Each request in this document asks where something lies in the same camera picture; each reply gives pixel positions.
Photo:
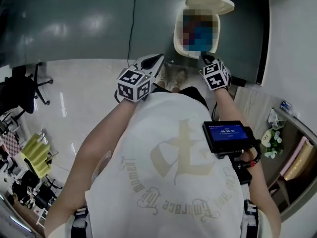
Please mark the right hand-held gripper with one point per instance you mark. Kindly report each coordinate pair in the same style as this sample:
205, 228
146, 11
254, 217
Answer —
216, 77

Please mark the cream trash bin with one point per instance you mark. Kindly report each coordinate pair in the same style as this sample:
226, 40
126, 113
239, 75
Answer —
178, 46

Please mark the blue and white small box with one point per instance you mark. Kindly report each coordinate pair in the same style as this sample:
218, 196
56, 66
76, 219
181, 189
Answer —
286, 106

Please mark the person's black shorts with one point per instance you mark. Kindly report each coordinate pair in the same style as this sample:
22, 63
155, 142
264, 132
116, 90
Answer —
195, 94

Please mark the checkered board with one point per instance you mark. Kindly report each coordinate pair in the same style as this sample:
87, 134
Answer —
11, 142

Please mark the black office chair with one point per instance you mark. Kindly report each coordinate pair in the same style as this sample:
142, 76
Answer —
22, 88

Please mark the black monitor mount rig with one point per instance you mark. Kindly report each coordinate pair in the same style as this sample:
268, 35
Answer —
244, 172

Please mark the person's light shoes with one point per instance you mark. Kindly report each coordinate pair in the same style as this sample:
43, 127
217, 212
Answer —
177, 77

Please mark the cream trash bin lid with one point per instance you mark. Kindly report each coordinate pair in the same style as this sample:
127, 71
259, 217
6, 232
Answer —
210, 2

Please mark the white and blue flower bouquet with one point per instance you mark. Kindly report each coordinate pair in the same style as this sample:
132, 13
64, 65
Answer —
273, 144

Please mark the wooden shelf unit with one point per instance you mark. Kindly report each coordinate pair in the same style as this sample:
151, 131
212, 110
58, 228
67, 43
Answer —
292, 195

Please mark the clear plastic tissue bag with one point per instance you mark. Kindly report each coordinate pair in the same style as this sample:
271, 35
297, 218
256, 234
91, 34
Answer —
275, 119

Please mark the pink flat box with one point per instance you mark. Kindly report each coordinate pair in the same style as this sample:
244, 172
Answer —
296, 152

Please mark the black monitor with blue screen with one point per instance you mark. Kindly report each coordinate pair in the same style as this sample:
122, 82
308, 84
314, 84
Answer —
226, 133

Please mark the person's left forearm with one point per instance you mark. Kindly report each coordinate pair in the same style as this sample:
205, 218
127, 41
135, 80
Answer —
99, 137

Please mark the person's right forearm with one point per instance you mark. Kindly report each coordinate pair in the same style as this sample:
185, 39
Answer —
230, 108

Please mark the white printed t-shirt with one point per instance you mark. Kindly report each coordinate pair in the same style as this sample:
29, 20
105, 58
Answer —
153, 182

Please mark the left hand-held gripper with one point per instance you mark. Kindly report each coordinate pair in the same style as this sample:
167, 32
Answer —
135, 83

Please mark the gold flat box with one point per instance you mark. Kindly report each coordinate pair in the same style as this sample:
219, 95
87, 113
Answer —
303, 162

